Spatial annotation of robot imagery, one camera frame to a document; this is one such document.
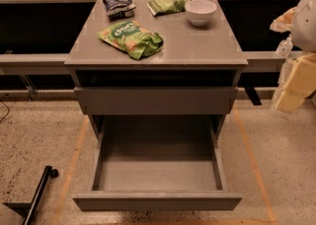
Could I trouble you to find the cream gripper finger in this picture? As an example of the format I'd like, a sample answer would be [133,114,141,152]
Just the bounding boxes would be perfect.
[270,7,295,33]
[274,53,316,113]

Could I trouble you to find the green rice chip bag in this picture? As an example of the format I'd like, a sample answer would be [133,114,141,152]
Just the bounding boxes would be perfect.
[98,21,164,60]

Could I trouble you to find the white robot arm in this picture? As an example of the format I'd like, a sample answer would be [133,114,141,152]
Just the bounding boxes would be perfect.
[270,0,316,113]

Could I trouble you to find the grey drawer cabinet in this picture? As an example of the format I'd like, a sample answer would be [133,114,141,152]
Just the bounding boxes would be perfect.
[65,0,248,132]

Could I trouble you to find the green snack bag at back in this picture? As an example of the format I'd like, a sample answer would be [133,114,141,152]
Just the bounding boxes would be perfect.
[147,0,192,17]

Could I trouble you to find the dark blue snack bag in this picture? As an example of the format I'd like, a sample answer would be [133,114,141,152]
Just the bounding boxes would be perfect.
[103,0,136,19]

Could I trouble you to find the open grey lower drawer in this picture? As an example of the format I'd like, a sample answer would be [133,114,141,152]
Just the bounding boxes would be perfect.
[73,115,242,211]

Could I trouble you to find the closed grey upper drawer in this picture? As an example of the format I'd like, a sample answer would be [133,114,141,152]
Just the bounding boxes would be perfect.
[74,87,238,115]

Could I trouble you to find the white bowl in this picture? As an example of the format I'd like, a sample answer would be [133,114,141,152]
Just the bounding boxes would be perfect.
[185,0,217,26]

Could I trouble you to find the black metal stand leg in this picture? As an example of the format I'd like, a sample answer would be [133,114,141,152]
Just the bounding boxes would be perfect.
[4,166,59,225]

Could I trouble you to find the grey metal rail frame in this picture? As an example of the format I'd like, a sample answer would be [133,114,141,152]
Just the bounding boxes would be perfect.
[0,0,300,95]

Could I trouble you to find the black cable on floor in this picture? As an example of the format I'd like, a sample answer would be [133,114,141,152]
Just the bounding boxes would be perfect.
[0,100,11,123]

